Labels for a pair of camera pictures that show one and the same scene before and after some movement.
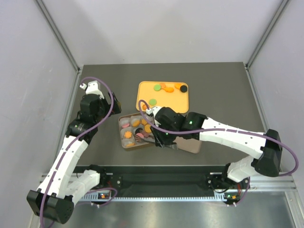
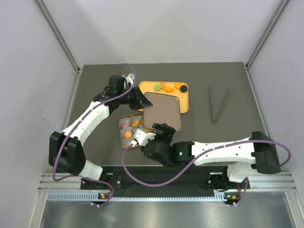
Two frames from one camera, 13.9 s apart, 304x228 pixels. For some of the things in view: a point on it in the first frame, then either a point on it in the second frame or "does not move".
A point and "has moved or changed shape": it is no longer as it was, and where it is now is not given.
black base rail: (164, 179) does not move
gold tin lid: (192, 145) has moved or changed shape
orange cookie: (177, 85) does not move
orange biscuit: (136, 123) does not move
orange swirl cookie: (128, 134) does not move
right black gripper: (164, 141) → (168, 132)
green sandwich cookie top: (157, 87) does not move
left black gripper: (116, 108) → (140, 100)
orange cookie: (169, 89) does not move
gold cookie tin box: (135, 130) does not move
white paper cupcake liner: (128, 143) does not move
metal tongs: (154, 134) has moved or changed shape
